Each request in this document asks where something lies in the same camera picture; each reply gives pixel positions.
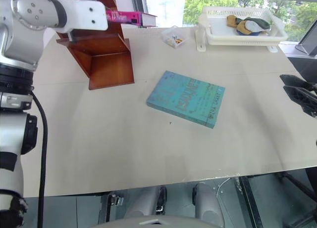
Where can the blue cloth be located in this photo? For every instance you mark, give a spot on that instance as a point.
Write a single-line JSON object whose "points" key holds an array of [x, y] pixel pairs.
{"points": [[250, 33]]}

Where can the teal paperback book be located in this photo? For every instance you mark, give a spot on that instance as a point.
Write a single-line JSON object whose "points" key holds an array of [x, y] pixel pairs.
{"points": [[185, 98]]}

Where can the wooden bookshelf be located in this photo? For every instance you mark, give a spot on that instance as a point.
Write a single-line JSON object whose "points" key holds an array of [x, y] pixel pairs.
{"points": [[109, 67]]}

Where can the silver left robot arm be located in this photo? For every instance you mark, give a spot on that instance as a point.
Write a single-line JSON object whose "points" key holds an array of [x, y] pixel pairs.
{"points": [[17, 40]]}

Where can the clear plastic box of clips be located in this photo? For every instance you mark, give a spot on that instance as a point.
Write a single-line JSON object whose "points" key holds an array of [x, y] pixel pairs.
{"points": [[174, 38]]}

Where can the black tablet stand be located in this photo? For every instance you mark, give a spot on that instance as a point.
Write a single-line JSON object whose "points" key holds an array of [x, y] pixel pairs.
{"points": [[308, 42]]}

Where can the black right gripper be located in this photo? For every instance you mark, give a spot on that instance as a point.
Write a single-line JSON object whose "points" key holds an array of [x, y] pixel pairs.
{"points": [[311, 111]]}

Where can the grey rounded robot leg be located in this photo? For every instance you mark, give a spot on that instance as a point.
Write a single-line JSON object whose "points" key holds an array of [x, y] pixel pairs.
{"points": [[144, 203], [209, 205]]}

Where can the black table frame bar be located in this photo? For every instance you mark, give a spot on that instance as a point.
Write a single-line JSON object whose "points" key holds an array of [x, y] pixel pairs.
{"points": [[247, 200]]}

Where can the white plastic basket tray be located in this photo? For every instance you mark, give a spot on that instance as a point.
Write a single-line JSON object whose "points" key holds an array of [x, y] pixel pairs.
{"points": [[218, 32]]}

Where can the mustard yellow cloth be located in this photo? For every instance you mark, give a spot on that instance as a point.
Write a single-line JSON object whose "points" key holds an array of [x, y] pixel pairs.
{"points": [[232, 21]]}

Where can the metal table clamp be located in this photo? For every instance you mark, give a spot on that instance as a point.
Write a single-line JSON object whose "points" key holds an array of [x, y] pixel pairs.
{"points": [[116, 200]]}

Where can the pink paperback book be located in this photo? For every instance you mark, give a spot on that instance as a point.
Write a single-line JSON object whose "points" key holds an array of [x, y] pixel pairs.
{"points": [[128, 17]]}

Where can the grey robot torso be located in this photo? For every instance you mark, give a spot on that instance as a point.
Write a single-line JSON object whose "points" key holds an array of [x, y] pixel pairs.
{"points": [[148, 221]]}

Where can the grey white cloth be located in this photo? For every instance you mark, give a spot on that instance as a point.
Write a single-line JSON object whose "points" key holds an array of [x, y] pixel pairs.
{"points": [[253, 26]]}

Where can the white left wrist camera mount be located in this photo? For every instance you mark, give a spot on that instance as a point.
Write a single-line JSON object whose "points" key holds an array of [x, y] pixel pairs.
{"points": [[81, 13]]}

